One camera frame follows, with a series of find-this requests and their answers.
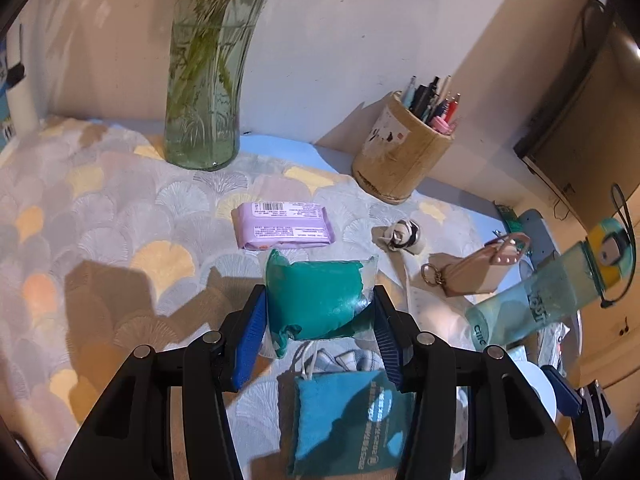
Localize white lamp post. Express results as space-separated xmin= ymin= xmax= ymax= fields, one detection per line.
xmin=0 ymin=62 xmax=38 ymax=141

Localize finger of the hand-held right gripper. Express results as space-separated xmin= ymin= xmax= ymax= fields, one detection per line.
xmin=541 ymin=365 xmax=585 ymax=418
xmin=580 ymin=379 xmax=613 ymax=423

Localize black and white keychain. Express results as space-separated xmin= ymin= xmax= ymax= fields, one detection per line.
xmin=371 ymin=219 xmax=427 ymax=256

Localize fan-patterned tablecloth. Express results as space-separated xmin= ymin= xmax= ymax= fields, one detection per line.
xmin=0 ymin=114 xmax=501 ymax=480

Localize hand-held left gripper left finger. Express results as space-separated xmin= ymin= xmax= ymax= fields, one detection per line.
xmin=55 ymin=285 xmax=268 ymax=480

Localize blue cover book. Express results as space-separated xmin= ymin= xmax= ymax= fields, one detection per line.
xmin=0 ymin=37 xmax=16 ymax=153

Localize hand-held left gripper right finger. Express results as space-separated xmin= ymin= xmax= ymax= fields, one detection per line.
xmin=372 ymin=285 xmax=583 ymax=480

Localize purple tissue pack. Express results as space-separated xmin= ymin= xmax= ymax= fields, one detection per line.
xmin=231 ymin=201 xmax=334 ymax=251

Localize round blue tape box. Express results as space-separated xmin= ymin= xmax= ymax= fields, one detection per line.
xmin=512 ymin=359 xmax=558 ymax=423

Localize dark monitor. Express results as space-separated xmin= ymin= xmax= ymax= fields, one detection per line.
xmin=514 ymin=0 xmax=640 ymax=231

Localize green packet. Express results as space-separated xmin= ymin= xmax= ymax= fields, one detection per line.
xmin=264 ymin=249 xmax=379 ymax=359

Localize beige mini bag keychain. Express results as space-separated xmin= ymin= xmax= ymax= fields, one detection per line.
xmin=421 ymin=232 xmax=532 ymax=297

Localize glass vase with green stems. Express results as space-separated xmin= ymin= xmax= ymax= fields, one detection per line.
xmin=165 ymin=0 xmax=283 ymax=172

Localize teal water bottle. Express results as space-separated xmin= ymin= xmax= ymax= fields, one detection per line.
xmin=465 ymin=217 xmax=632 ymax=352

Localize bamboo pen holder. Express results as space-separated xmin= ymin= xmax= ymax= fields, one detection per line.
xmin=351 ymin=91 xmax=458 ymax=206

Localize bunch of pens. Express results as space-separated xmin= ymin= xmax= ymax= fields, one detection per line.
xmin=400 ymin=75 xmax=462 ymax=135

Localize teal cloth pouch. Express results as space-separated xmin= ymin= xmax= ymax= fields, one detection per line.
xmin=287 ymin=369 xmax=418 ymax=478

